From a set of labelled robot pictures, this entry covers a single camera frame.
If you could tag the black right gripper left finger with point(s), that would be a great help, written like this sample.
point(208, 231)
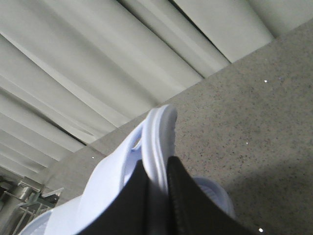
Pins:
point(131, 212)

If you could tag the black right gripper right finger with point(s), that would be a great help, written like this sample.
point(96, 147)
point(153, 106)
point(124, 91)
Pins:
point(194, 212)

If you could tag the light blue slipper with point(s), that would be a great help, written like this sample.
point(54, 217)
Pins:
point(153, 142)

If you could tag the grey-green pleated curtain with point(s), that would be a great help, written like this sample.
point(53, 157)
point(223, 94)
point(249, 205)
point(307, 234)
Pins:
point(72, 71)

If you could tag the metal frame stand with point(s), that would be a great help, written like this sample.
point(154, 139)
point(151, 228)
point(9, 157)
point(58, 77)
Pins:
point(20, 204)

